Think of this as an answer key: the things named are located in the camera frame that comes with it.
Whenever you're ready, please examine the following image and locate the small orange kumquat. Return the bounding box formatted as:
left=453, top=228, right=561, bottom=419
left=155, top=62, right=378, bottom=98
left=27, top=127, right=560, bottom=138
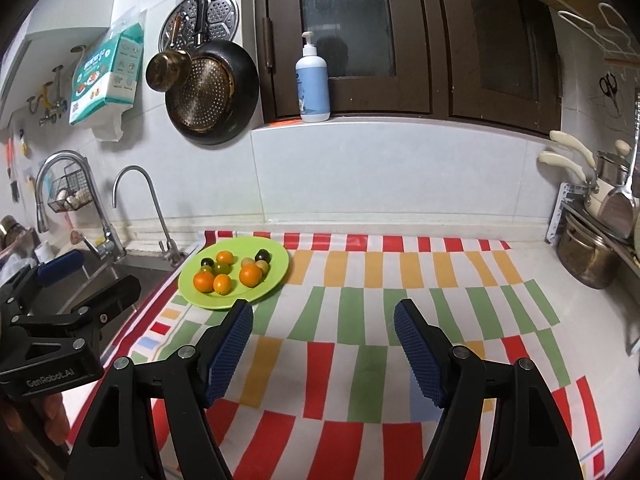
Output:
left=213, top=274, right=232, bottom=296

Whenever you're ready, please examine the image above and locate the yellow-brown round fruit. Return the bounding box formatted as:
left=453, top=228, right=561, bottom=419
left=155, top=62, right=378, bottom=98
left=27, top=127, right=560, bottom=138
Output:
left=255, top=260, right=270, bottom=275

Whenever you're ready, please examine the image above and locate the steel sink basin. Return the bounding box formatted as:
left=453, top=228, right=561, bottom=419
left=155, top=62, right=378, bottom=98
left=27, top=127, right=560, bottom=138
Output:
left=32, top=249, right=178, bottom=354

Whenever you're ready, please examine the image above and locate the far steel faucet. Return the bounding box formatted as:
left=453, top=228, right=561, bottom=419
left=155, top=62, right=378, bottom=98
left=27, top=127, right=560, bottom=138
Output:
left=34, top=150, right=126, bottom=260

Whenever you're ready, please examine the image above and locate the orange tangerine near plate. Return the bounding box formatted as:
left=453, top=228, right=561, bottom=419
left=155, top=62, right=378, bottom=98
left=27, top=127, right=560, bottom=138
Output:
left=192, top=271, right=215, bottom=294

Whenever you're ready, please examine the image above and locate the green tomato with stem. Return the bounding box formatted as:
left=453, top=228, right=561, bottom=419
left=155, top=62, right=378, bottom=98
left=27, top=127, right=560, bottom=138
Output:
left=214, top=261, right=231, bottom=275

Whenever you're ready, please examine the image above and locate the orange tangerine middle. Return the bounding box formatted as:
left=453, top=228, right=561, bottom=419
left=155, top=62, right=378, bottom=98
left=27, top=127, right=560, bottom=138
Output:
left=215, top=250, right=234, bottom=266

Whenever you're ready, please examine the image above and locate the lime green plate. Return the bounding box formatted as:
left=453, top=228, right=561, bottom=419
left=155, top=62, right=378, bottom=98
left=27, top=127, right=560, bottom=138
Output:
left=178, top=236, right=290, bottom=310

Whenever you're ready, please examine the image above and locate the large orange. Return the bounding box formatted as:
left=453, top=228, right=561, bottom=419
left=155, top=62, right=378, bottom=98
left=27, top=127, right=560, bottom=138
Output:
left=239, top=263, right=264, bottom=288

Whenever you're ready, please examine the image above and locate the dark purple plum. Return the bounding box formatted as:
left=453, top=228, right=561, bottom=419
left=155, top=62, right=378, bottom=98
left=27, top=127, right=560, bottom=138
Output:
left=254, top=248, right=271, bottom=263

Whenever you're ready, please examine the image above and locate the colourful checked tablecloth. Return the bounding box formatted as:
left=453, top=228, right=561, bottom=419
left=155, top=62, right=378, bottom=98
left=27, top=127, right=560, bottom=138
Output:
left=67, top=230, right=609, bottom=480

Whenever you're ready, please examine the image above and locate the steel cooking pot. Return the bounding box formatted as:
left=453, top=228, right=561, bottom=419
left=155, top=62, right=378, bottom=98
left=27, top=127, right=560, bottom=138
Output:
left=556, top=212, right=622, bottom=289

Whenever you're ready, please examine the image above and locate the teal tissue pack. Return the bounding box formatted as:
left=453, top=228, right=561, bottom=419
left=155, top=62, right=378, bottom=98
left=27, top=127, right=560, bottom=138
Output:
left=70, top=23, right=144, bottom=142

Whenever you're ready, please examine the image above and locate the black hanging frying pan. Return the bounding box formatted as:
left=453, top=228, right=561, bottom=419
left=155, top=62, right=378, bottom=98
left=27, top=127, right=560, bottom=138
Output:
left=165, top=0, right=259, bottom=146

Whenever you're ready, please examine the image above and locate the white dish rack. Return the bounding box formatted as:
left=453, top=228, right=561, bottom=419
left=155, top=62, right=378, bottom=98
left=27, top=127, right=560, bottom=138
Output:
left=544, top=182, right=639, bottom=289

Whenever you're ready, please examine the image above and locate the small brass saucepan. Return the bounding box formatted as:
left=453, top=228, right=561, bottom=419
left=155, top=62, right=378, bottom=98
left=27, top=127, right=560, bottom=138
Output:
left=145, top=14, right=192, bottom=93

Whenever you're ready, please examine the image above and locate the steel spatula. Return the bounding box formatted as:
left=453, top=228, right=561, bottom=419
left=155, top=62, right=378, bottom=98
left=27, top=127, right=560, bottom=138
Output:
left=598, top=89, right=640, bottom=238

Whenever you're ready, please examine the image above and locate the round steel steamer rack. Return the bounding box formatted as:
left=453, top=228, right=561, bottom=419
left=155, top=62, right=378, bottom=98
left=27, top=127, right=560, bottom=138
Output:
left=158, top=0, right=239, bottom=51

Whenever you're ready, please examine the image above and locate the blue soap pump bottle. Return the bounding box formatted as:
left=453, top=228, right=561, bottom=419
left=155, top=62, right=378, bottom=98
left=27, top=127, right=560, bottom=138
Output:
left=295, top=30, right=331, bottom=122

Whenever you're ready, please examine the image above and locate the wire sponge basket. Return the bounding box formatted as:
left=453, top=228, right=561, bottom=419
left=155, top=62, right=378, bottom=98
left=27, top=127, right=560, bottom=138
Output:
left=48, top=166, right=93, bottom=214

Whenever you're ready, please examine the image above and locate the cream handled pan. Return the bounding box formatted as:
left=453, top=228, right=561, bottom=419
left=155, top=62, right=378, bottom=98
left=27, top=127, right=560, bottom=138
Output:
left=537, top=129, right=616, bottom=212

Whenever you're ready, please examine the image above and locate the dark wooden window frame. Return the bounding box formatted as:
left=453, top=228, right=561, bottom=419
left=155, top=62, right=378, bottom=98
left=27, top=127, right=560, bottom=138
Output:
left=255, top=0, right=561, bottom=136

